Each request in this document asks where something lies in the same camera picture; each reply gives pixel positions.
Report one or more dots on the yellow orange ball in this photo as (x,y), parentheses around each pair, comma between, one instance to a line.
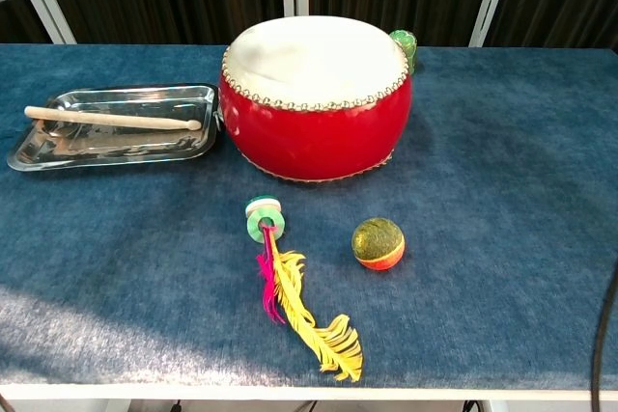
(377,243)

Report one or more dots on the blue felt table mat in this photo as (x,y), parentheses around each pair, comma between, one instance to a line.
(483,166)

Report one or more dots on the wooden drumstick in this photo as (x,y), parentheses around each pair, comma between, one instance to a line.
(111,118)

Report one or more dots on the yellow pink feather shuttlecock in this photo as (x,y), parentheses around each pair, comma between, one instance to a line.
(289,296)

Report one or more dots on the red drum with white skin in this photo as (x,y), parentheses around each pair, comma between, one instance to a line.
(314,132)

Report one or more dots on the green toy capsule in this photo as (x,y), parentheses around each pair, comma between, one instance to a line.
(405,43)

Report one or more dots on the rectangular silver metal tray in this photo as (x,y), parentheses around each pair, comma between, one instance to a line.
(120,151)

